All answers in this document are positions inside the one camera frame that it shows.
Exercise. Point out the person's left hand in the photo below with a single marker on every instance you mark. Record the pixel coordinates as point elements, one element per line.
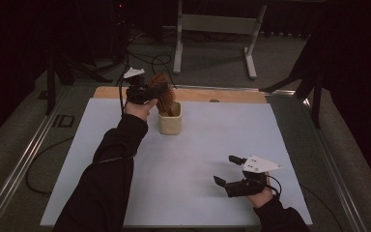
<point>138,109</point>

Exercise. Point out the white table cover sheet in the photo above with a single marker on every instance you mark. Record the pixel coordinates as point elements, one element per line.
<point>190,161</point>

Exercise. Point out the aluminium floor rail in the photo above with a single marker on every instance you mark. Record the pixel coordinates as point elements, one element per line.
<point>335,167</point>
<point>22,161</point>

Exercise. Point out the wooden paddle hairbrush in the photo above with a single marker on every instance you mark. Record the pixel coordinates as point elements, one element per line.
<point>168,101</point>

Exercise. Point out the grey metal table stand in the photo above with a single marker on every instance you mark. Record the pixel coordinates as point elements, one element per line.
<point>219,24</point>

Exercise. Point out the black tripod stand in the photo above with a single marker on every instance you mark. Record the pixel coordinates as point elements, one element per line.
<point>309,77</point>
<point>61,77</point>

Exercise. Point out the cream ceramic square cup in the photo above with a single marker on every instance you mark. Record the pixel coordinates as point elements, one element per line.
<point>170,124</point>

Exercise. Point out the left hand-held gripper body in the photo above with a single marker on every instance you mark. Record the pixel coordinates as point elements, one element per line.
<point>136,92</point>

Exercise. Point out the person's right hand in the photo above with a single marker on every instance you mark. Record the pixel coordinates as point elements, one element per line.
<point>261,198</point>

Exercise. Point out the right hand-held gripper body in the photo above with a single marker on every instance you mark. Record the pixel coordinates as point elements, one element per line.
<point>254,185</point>

